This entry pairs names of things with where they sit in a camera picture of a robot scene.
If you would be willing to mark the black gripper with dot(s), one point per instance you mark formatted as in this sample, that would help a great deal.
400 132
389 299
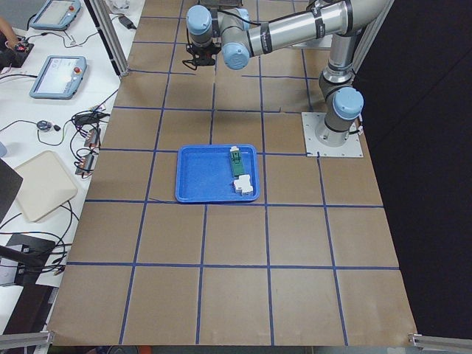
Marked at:
203 55

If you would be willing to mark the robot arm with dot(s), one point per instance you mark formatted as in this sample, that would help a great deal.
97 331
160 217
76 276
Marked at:
211 31

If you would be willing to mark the black power adapter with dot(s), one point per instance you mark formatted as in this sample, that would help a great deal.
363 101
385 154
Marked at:
126 22

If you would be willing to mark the green terminal block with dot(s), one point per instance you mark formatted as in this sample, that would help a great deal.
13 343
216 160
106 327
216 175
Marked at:
236 161

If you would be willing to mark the blue plastic tray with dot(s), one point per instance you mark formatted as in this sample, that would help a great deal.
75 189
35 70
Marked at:
204 174

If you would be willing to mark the white circuit breaker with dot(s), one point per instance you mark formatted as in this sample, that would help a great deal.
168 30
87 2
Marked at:
243 185

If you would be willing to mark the near teach pendant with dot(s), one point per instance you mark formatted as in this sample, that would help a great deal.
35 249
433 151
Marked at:
59 77

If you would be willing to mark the teach pendant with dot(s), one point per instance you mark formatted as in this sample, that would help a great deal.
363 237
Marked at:
59 77
56 15

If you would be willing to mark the far teach pendant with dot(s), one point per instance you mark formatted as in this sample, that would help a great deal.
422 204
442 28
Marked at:
56 15

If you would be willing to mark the round silver puck device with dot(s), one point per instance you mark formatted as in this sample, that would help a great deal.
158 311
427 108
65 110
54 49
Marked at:
44 125

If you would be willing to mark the beige plastic tray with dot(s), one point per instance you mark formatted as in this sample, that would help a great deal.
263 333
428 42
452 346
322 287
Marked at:
46 185

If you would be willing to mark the aluminium corner profile left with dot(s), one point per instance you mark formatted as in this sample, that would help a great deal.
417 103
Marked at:
10 341

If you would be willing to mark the aluminium corner profile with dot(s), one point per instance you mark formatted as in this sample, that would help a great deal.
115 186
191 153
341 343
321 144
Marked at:
440 343
10 341

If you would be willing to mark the aluminium corner profile right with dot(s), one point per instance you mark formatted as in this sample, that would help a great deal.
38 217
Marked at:
440 343

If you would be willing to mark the aluminium frame post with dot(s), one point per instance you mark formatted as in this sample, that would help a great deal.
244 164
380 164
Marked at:
98 11

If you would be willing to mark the usb hub with cables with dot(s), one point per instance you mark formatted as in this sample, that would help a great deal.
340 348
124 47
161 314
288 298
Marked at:
92 139

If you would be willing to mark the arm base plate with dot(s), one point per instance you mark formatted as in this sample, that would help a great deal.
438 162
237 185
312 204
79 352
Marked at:
320 141

